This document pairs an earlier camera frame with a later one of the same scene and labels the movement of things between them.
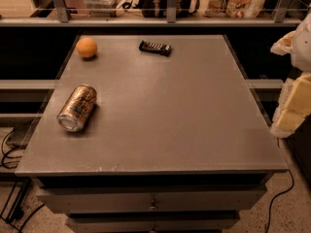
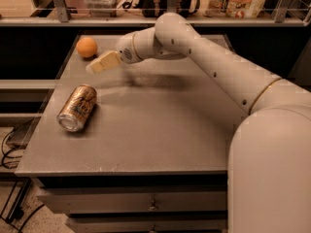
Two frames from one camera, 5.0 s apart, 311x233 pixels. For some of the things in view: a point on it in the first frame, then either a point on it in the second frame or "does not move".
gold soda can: (76, 108) does not move
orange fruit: (86, 47) does not move
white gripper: (302, 49) to (124, 49)
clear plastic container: (101, 1) does not move
